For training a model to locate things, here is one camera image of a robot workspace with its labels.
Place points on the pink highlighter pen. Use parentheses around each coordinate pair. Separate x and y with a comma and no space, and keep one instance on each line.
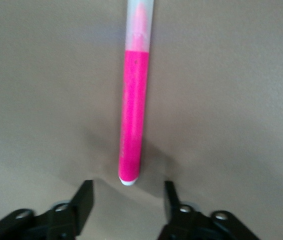
(134,112)

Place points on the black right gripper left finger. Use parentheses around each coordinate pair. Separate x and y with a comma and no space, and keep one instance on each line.
(81,210)

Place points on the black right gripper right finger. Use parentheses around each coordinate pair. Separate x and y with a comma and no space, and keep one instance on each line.
(174,217)

